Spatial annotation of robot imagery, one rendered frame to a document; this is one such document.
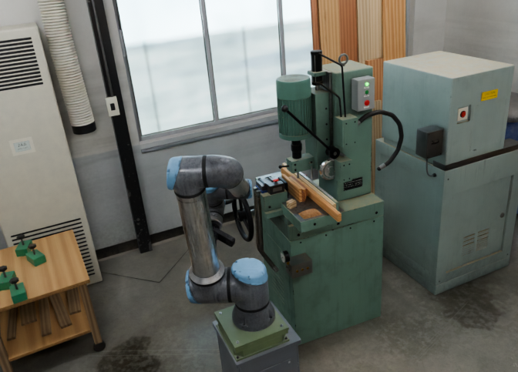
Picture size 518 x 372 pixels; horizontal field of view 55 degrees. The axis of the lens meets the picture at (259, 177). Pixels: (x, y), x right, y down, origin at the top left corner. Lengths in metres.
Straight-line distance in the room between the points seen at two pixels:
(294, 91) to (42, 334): 1.98
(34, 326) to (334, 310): 1.78
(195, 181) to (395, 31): 3.00
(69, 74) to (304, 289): 1.96
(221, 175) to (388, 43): 2.89
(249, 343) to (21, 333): 1.60
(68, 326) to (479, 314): 2.45
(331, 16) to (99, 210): 2.30
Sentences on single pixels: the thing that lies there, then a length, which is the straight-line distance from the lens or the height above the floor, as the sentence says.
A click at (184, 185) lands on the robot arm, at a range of 1.75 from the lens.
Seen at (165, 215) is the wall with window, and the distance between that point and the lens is 4.06.
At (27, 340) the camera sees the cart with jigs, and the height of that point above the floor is 0.18.
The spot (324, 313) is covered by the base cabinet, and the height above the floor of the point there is 0.17.
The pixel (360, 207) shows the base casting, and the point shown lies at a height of 0.80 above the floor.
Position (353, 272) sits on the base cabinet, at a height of 0.39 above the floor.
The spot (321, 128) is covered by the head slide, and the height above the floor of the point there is 1.24.
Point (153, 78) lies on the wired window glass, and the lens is 3.78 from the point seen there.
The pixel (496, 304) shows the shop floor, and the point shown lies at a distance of 3.49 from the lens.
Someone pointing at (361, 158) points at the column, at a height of 1.03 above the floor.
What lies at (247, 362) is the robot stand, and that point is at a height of 0.54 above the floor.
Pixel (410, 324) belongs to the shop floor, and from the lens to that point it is 3.23.
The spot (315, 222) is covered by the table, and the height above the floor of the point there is 0.87.
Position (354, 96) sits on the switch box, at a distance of 2.58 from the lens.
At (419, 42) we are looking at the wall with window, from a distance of 4.81.
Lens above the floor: 2.11
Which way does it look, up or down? 25 degrees down
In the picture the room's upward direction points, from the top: 5 degrees counter-clockwise
